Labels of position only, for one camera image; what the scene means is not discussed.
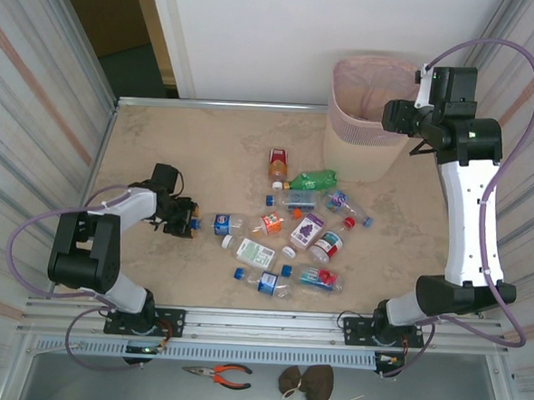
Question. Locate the beige ribbed waste bin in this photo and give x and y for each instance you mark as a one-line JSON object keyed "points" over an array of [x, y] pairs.
{"points": [[356, 155]]}

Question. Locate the aluminium table edge rail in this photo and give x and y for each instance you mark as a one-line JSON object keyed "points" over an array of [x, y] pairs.
{"points": [[218, 105]]}

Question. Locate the white door frame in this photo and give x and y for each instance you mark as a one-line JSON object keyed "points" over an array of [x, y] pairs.
{"points": [[170, 35]]}

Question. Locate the wide grooved aluminium rail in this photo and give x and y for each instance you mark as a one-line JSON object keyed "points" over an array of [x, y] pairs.
{"points": [[263, 329]]}

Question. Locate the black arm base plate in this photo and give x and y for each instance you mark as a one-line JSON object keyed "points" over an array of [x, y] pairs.
{"points": [[173, 321], [354, 330]]}

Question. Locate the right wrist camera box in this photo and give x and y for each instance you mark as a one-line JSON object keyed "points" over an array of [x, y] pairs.
{"points": [[425, 89]]}

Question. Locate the clear bottle colourful label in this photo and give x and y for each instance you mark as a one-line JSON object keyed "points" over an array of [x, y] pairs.
{"points": [[337, 200]]}

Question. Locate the brown wooden door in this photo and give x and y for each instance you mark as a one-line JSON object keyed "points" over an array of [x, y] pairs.
{"points": [[101, 13]]}

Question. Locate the brown cloth mask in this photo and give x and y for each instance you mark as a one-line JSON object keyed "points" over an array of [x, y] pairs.
{"points": [[319, 383]]}

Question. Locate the clear bottle blue square label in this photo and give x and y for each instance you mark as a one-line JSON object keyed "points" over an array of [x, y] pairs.
{"points": [[267, 282]]}

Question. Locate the blue red label water bottle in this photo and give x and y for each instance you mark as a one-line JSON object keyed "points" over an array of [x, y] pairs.
{"points": [[314, 277]]}

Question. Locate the green bottle yellow cap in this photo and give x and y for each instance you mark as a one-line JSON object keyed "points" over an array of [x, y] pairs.
{"points": [[313, 179]]}

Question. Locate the brown fabric pouch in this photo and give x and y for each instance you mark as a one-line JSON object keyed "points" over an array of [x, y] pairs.
{"points": [[291, 379]]}

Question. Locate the orange bottle cap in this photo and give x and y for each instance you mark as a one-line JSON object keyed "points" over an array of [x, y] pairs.
{"points": [[296, 214]]}

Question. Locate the clear bottle pale blue label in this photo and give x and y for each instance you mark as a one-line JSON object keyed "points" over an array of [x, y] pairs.
{"points": [[296, 198]]}

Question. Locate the clear cola bottle blue cap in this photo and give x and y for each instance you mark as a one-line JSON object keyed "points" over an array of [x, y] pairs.
{"points": [[222, 223]]}

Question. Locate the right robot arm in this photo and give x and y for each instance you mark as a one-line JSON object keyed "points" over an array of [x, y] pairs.
{"points": [[469, 221]]}

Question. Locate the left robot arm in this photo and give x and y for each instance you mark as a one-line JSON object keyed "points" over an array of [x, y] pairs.
{"points": [[82, 261]]}

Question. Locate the pink plastic bin liner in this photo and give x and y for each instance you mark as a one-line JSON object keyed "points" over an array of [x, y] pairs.
{"points": [[344, 123]]}

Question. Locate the green white label bottle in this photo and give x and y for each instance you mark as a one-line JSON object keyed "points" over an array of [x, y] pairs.
{"points": [[254, 253]]}

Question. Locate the red teal label bottle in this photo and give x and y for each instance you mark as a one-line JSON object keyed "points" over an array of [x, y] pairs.
{"points": [[328, 244]]}

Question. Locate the red label tea bottle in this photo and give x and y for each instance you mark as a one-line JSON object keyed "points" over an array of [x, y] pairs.
{"points": [[278, 166]]}

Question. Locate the purple grape juice bottle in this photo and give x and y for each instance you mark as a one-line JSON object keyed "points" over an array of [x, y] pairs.
{"points": [[306, 229]]}

